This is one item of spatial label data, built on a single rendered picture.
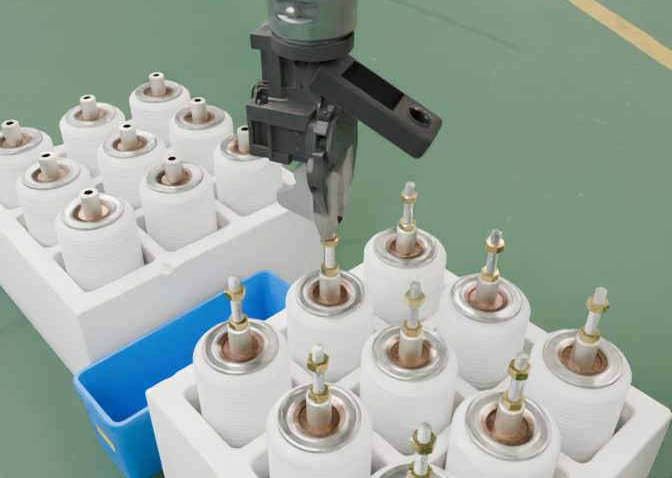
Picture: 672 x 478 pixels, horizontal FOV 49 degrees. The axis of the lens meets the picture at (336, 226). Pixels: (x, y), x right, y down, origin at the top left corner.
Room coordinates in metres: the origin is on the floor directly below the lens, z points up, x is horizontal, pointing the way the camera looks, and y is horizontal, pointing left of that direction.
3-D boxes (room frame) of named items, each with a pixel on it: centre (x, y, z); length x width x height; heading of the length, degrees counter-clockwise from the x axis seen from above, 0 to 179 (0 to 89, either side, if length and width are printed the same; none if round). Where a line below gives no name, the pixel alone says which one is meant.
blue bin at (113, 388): (0.65, 0.17, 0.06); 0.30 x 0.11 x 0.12; 133
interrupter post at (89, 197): (0.74, 0.30, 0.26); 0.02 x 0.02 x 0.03
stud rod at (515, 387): (0.42, -0.15, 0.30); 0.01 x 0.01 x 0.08
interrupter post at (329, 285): (0.59, 0.01, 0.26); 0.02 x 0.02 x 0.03
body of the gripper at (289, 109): (0.60, 0.03, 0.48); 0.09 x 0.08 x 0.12; 68
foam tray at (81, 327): (0.91, 0.29, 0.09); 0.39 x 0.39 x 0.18; 42
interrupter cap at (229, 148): (0.90, 0.13, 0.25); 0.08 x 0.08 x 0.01
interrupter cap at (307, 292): (0.59, 0.01, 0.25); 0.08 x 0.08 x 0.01
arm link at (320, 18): (0.59, 0.02, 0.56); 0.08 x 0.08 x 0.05
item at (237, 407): (0.51, 0.09, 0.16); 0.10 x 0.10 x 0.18
